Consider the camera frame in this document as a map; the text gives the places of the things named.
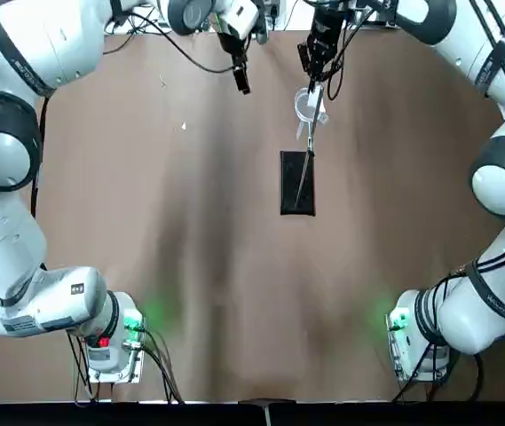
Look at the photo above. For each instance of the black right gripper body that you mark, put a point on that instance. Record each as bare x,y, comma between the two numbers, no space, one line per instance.
325,31

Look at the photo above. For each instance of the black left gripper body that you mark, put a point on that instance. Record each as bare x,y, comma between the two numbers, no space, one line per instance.
231,44

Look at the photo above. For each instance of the black base metal rod stand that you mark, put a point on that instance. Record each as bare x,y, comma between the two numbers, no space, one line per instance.
296,186

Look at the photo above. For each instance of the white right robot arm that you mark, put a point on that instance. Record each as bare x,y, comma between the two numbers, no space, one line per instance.
496,186

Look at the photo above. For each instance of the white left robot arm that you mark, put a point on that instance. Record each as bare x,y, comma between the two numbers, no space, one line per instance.
8,239

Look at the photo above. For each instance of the clear glass funnel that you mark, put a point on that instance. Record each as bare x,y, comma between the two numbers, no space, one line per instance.
301,111

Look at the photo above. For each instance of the small dark thread scrap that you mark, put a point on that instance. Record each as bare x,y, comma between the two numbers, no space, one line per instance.
162,81

